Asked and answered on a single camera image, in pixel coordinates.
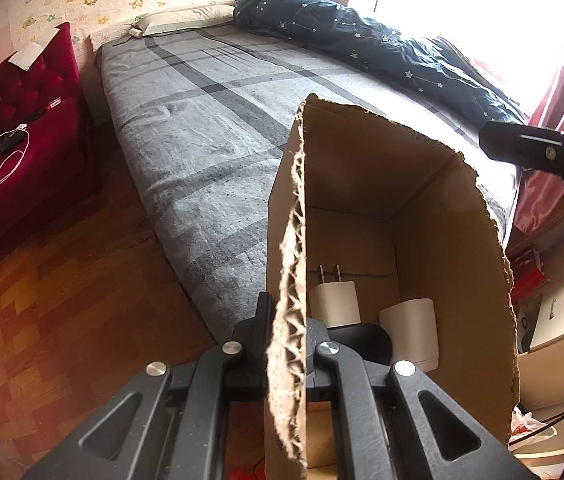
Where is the cream cosmetic jar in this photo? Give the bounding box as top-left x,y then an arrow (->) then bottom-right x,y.
379,298 -> 438,373

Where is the black cable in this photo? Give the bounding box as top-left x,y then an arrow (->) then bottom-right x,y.
509,402 -> 564,443

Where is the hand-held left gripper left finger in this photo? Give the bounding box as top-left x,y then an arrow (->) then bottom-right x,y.
22,290 -> 275,480

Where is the bright window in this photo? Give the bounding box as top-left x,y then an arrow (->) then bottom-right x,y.
349,0 -> 564,106

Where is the white plug adapter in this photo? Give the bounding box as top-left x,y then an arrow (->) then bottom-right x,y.
309,265 -> 361,328

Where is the white cabinet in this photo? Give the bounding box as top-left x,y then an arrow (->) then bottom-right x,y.
504,230 -> 564,411

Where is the pale pillow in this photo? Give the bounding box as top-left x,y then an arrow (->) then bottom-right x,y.
139,4 -> 237,37

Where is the red bag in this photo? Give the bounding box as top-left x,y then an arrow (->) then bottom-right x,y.
509,247 -> 545,306

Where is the black phone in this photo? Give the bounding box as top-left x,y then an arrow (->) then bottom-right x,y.
0,130 -> 30,153

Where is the grey plaid bed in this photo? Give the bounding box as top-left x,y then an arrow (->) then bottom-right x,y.
92,22 -> 520,346

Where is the red tufted sofa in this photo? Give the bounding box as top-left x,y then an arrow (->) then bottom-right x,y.
0,22 -> 102,286

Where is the brown cardboard box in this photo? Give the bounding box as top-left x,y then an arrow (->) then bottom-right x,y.
264,92 -> 520,480

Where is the white plastic bag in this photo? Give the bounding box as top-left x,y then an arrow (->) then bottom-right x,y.
509,406 -> 558,448

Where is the dark blue star duvet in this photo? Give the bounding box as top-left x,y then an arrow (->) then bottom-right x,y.
233,0 -> 530,148

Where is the white paper sheet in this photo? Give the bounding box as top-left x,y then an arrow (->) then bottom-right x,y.
9,27 -> 60,71

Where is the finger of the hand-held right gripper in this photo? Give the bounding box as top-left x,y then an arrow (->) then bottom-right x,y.
479,120 -> 564,173

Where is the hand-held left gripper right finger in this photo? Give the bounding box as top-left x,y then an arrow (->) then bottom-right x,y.
304,317 -> 538,480

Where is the white charging cable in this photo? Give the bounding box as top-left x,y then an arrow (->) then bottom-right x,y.
0,124 -> 30,192

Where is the red curtain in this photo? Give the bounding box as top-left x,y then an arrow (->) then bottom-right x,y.
512,30 -> 564,236

